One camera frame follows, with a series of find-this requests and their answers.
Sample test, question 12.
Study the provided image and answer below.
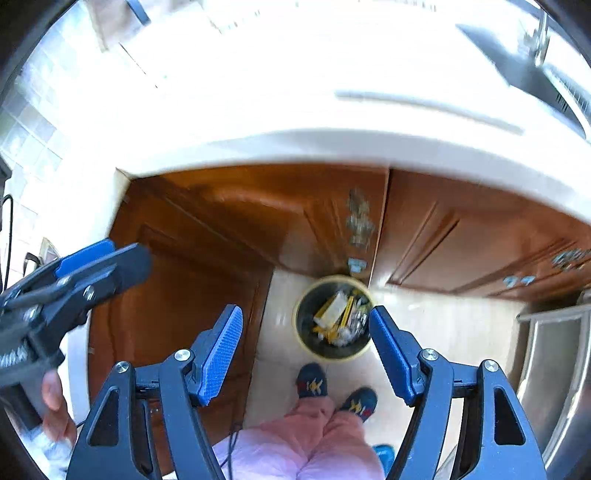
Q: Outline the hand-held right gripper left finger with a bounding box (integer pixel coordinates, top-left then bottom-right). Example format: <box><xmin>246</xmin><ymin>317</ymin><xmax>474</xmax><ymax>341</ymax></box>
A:
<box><xmin>65</xmin><ymin>305</ymin><xmax>244</xmax><ymax>480</ymax></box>

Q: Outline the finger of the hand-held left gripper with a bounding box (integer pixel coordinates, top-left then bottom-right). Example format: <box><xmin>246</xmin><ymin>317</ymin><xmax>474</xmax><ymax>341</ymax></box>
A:
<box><xmin>0</xmin><ymin>239</ymin><xmax>116</xmax><ymax>319</ymax></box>
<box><xmin>23</xmin><ymin>243</ymin><xmax>153</xmax><ymax>337</ymax></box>

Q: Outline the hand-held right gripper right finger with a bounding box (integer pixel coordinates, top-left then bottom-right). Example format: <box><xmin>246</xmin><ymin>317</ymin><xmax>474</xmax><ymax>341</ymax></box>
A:
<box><xmin>368</xmin><ymin>305</ymin><xmax>548</xmax><ymax>480</ymax></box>

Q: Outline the yellow packet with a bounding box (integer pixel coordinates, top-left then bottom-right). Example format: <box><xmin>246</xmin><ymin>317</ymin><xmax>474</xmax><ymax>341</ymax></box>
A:
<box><xmin>339</xmin><ymin>295</ymin><xmax>356</xmax><ymax>333</ymax></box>

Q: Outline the white carton with yellow side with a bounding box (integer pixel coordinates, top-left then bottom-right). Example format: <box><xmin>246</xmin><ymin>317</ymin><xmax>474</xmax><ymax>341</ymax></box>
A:
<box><xmin>314</xmin><ymin>291</ymin><xmax>352</xmax><ymax>326</ymax></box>

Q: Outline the black bin with yellow rim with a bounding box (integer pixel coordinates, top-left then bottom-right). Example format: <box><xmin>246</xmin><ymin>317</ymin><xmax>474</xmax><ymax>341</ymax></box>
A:
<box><xmin>293</xmin><ymin>274</ymin><xmax>374</xmax><ymax>360</ymax></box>

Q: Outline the person's left hand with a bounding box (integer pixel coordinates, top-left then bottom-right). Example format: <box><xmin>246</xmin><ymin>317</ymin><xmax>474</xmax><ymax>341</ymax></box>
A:
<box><xmin>41</xmin><ymin>369</ymin><xmax>78</xmax><ymax>446</ymax></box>

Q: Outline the person's right shoe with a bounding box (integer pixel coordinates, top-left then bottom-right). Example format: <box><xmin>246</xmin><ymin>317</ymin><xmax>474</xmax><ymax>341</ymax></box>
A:
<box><xmin>337</xmin><ymin>387</ymin><xmax>378</xmax><ymax>423</ymax></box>

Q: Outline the person's shoe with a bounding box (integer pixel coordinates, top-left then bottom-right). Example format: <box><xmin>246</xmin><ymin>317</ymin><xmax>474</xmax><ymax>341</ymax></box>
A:
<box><xmin>295</xmin><ymin>362</ymin><xmax>328</xmax><ymax>398</ymax></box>
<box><xmin>337</xmin><ymin>387</ymin><xmax>378</xmax><ymax>423</ymax></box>

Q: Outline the wooden corner cabinet door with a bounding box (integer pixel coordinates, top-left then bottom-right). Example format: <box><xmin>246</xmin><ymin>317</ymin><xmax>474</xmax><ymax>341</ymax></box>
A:
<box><xmin>88</xmin><ymin>178</ymin><xmax>275</xmax><ymax>462</ymax></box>

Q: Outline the person's left shoe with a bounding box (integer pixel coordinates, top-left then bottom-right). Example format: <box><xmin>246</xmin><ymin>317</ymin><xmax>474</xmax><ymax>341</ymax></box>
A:
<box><xmin>295</xmin><ymin>362</ymin><xmax>328</xmax><ymax>398</ymax></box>

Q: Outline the blue plastic object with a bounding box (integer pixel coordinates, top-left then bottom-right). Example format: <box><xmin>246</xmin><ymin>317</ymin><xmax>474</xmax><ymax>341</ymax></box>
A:
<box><xmin>372</xmin><ymin>444</ymin><xmax>397</xmax><ymax>467</ymax></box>

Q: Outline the silver appliance door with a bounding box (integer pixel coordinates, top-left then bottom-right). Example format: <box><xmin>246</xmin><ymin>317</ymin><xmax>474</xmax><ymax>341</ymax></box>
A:
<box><xmin>515</xmin><ymin>291</ymin><xmax>591</xmax><ymax>480</ymax></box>

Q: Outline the wooden cutting board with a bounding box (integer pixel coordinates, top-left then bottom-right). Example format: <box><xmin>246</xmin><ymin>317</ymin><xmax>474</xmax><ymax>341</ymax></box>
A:
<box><xmin>85</xmin><ymin>0</ymin><xmax>153</xmax><ymax>51</ymax></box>

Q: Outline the stainless steel double sink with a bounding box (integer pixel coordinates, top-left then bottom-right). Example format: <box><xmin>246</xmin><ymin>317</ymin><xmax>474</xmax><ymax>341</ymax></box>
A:
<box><xmin>455</xmin><ymin>21</ymin><xmax>591</xmax><ymax>139</ymax></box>

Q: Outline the steel gooseneck faucet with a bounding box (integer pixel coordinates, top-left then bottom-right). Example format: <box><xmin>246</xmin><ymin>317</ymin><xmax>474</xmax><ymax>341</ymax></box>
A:
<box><xmin>524</xmin><ymin>9</ymin><xmax>552</xmax><ymax>65</ymax></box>

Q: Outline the black cable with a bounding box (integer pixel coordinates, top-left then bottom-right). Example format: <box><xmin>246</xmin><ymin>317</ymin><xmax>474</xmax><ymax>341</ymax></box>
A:
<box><xmin>215</xmin><ymin>418</ymin><xmax>243</xmax><ymax>480</ymax></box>

